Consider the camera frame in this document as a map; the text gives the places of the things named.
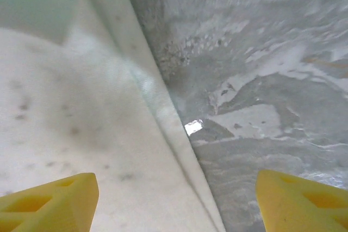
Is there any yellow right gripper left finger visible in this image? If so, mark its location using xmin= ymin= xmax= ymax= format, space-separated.
xmin=0 ymin=172 xmax=100 ymax=232

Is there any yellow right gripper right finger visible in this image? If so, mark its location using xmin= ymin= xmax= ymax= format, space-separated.
xmin=256 ymin=169 xmax=348 ymax=232

